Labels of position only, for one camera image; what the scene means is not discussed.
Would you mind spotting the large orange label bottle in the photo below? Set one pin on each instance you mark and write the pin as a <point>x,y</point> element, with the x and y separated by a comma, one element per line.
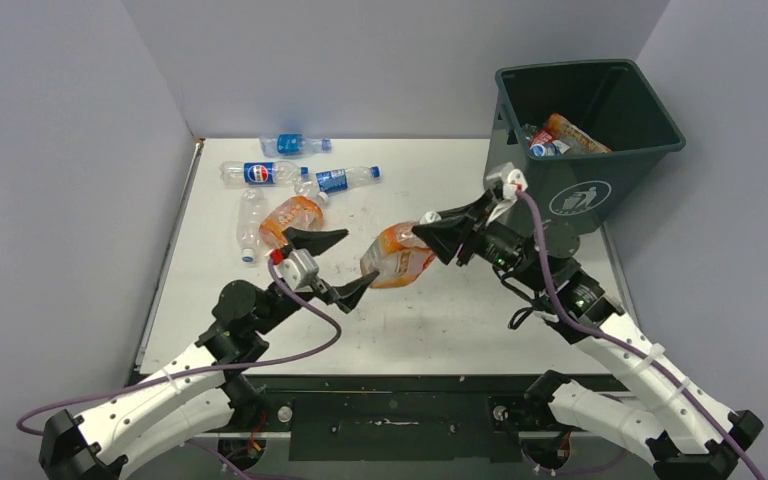
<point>398,255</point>

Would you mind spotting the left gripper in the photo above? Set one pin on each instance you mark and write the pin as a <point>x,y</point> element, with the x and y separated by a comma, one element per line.
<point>313,242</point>

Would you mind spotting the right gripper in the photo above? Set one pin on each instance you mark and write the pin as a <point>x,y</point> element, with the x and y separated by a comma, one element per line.
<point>445,236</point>

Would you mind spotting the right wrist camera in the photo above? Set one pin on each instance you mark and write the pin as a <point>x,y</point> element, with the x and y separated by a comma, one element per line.
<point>505,182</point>

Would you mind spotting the dark green trash bin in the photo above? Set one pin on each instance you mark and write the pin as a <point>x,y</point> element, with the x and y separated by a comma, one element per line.
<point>612,101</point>

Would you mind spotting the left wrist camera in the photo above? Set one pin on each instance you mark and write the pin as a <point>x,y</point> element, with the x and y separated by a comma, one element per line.
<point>296,268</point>

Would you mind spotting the clear unlabelled bottle blue cap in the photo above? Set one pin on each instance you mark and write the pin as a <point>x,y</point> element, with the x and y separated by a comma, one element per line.
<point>252,211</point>

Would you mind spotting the pepsi bottle blue cap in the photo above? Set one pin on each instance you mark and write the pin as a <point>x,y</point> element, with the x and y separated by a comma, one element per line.
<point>262,173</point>

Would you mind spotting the aluminium rail frame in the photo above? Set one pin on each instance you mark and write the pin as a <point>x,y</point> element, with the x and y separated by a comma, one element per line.
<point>134,429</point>

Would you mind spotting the white knob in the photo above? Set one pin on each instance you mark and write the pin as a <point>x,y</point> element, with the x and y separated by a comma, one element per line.
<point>284,414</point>

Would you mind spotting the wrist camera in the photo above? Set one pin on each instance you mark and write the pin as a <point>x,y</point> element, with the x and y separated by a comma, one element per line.
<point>505,182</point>
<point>296,268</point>

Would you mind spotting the clear bottle blue label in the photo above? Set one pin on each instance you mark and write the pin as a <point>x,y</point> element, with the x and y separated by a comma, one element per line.
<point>547,149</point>
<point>320,186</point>
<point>293,145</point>

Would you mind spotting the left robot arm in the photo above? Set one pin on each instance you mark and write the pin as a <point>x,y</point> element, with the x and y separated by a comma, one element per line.
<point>203,387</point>

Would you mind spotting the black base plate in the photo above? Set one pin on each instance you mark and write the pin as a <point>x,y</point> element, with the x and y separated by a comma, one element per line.
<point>416,426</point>

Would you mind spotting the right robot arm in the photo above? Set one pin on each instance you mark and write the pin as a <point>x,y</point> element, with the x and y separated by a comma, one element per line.
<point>676,428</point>

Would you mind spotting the clear bottle blue label tilted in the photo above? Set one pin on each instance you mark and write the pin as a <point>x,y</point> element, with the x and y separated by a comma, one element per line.
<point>320,186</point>

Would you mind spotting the orange label crushed bottle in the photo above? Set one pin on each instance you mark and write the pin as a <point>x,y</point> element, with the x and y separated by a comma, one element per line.
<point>299,212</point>

